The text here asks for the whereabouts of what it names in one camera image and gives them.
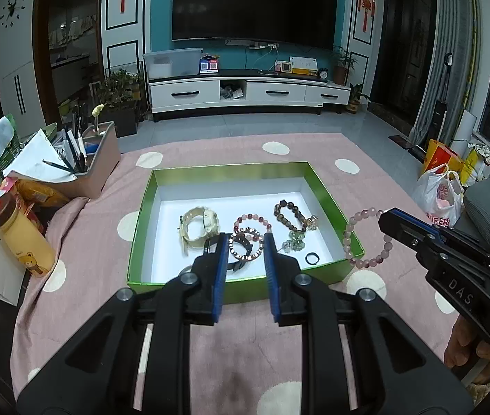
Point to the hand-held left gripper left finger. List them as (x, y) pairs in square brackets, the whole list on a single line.
[(221, 268)]

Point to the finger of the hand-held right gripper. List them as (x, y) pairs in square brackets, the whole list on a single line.
[(422, 224), (400, 229)]

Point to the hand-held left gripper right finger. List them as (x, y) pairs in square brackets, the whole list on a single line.
[(271, 268)]

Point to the black wristwatch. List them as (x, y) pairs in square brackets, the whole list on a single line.
[(241, 242)]

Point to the cream wristwatch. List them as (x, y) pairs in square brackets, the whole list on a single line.
[(193, 216)]

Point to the rose gold crystal ornament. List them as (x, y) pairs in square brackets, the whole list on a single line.
[(310, 221)]

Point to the green cardboard box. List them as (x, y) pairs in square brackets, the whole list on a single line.
[(167, 233)]

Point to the person's right hand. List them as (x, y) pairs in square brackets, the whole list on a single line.
[(461, 341)]

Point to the white plastic bag red print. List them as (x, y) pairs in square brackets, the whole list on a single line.
[(437, 199)]

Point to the yellow paper bag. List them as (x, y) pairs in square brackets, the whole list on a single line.
[(439, 158)]

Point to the yellow cloth bag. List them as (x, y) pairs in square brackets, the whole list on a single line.
[(474, 166)]

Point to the upright vacuum cleaner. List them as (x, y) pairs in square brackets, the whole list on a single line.
[(439, 112)]

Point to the pink dotted tablecloth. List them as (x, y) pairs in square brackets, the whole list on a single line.
[(98, 224)]

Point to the small potted plant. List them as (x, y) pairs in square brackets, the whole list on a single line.
[(355, 101)]

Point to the pink desk organizer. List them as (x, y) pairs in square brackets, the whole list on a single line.
[(98, 168)]

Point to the tall potted plant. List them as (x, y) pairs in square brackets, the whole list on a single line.
[(340, 73)]

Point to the small alarm clock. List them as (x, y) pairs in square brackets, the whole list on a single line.
[(323, 74)]

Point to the white television cabinet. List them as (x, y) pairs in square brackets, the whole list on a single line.
[(184, 95)]

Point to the bunch of pens and pencils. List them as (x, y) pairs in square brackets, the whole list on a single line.
[(74, 155)]

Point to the yellow and white box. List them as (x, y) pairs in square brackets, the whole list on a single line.
[(303, 67)]

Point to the orange snack packet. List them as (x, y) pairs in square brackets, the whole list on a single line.
[(39, 192)]

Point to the grey curtain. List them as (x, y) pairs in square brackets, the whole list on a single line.
[(452, 30)]

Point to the yellow bear bottle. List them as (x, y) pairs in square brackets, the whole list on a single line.
[(24, 242)]

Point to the leafy plants in black planter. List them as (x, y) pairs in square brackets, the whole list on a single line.
[(119, 90)]

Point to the clear plastic storage box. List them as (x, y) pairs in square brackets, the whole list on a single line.
[(171, 65)]

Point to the white paper sheet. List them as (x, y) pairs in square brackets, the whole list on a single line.
[(33, 160)]

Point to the green and white packet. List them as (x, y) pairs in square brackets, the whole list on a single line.
[(0, 142)]

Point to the black television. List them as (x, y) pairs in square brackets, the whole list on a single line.
[(253, 8)]

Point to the black wall clock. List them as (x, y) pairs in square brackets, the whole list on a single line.
[(12, 7)]

